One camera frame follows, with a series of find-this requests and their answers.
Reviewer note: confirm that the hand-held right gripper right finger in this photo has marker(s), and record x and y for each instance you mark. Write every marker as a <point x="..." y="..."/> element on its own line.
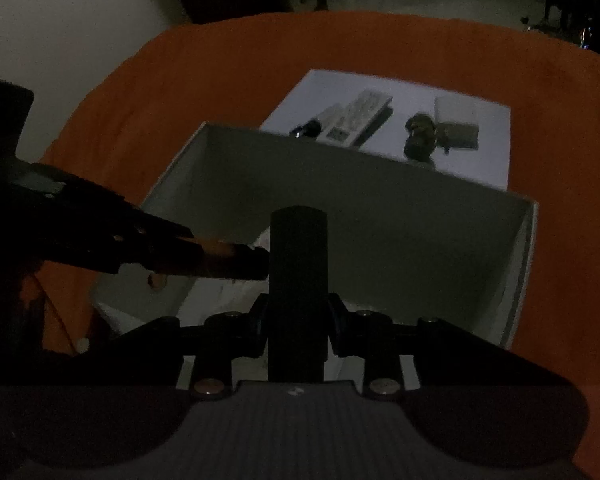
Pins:
<point x="337" y="327"/>

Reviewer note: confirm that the white embossed box lid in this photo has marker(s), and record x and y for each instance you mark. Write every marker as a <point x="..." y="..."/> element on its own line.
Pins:
<point x="480" y="165"/>

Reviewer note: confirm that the small black gadget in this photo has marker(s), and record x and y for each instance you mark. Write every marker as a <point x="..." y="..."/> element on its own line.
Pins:
<point x="305" y="128"/>

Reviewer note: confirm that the orange marker with black cap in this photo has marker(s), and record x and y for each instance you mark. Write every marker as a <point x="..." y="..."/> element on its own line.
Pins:
<point x="230" y="259"/>

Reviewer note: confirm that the brown ornament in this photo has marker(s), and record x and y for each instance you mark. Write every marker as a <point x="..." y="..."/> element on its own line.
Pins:
<point x="420" y="135"/>

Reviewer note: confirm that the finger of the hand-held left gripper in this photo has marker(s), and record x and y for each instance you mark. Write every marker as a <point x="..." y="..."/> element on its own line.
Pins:
<point x="155" y="262"/>
<point x="155" y="227"/>

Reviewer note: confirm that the white box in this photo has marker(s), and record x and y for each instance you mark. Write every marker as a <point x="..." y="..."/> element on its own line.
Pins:
<point x="390" y="220"/>

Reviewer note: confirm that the orange cloth desktop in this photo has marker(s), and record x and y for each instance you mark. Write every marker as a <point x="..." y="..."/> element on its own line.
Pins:
<point x="560" y="160"/>

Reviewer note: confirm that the large white remote control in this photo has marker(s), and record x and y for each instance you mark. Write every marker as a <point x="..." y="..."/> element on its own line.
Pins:
<point x="357" y="117"/>

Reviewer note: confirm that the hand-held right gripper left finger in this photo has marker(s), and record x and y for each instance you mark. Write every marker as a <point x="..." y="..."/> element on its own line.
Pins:
<point x="258" y="327"/>

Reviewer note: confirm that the small white remote control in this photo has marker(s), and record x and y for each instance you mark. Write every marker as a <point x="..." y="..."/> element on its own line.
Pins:
<point x="329" y="119"/>

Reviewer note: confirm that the small grey box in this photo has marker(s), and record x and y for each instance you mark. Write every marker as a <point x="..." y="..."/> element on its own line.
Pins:
<point x="460" y="136"/>

